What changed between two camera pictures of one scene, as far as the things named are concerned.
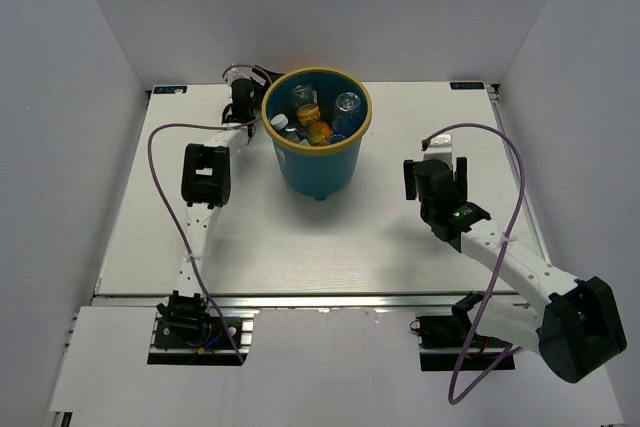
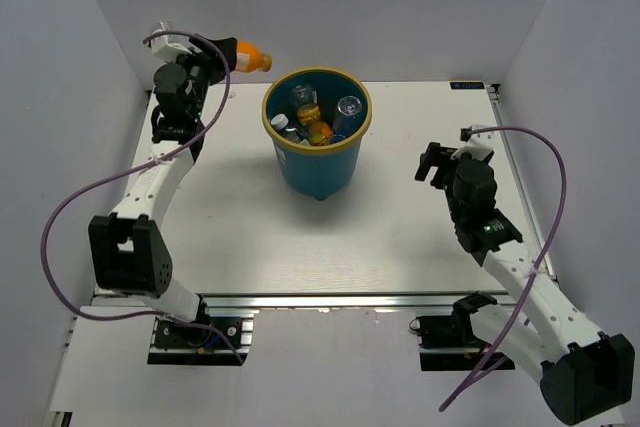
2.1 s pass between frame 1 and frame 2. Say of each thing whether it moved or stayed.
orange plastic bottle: stayed
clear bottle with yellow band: stayed
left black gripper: moved
